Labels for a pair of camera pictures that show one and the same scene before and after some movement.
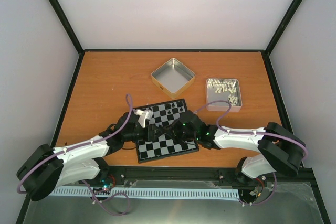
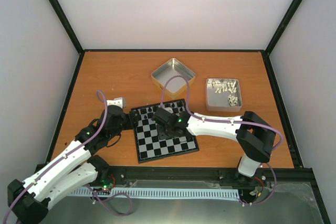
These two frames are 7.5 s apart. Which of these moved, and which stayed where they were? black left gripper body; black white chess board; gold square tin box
Moved: black left gripper body
Stayed: black white chess board; gold square tin box
